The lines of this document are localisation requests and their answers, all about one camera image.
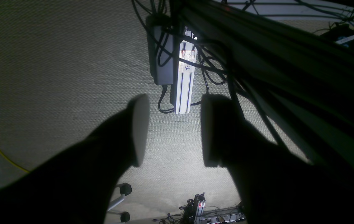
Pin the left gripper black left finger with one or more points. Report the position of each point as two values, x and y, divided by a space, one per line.
76 185

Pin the aluminium extrusion frame post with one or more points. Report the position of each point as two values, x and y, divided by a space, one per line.
183 86

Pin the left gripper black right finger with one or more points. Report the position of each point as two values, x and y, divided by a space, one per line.
275 186

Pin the grey power supply brick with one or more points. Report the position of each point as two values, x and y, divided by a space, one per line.
160 46

